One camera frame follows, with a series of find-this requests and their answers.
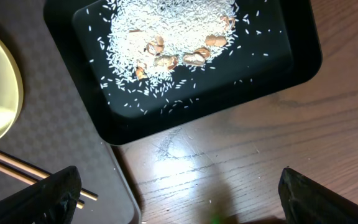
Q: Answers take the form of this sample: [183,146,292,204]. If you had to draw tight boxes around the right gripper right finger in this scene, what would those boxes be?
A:
[278,167,358,224]

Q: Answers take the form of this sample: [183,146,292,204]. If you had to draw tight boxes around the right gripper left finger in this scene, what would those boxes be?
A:
[0,166,81,224]

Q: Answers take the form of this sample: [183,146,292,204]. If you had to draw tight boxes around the pile of rice grains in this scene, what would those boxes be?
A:
[85,0,282,116]

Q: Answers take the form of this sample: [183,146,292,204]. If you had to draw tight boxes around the black food waste tray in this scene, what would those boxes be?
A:
[43,0,322,145]

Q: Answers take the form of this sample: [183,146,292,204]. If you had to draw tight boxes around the wooden chopstick left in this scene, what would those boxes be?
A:
[0,154,85,210]

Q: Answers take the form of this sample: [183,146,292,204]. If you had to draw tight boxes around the wooden chopstick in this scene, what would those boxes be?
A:
[0,154,85,210]
[0,146,99,202]

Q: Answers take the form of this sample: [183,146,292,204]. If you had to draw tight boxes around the brown serving tray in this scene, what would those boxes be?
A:
[0,1,141,223]

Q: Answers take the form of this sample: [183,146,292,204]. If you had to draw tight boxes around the wooden chopstick right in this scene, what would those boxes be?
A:
[0,146,99,202]

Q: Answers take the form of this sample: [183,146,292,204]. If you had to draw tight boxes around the nut shell scraps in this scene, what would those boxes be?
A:
[119,13,237,80]

